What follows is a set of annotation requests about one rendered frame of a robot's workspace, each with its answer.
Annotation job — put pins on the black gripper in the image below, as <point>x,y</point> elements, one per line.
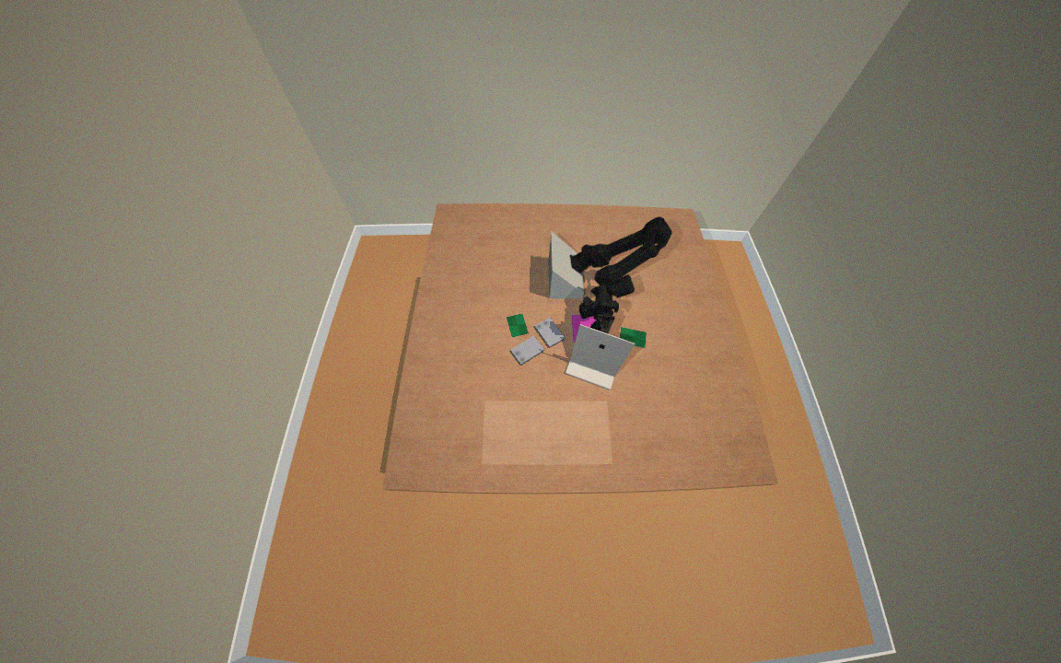
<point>603,314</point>

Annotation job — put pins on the green flat rectangular tile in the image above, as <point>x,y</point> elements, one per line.
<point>517,325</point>

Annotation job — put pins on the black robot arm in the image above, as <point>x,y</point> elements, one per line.
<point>613,279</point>

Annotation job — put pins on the magenta square zone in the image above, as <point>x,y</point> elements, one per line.
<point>577,320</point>

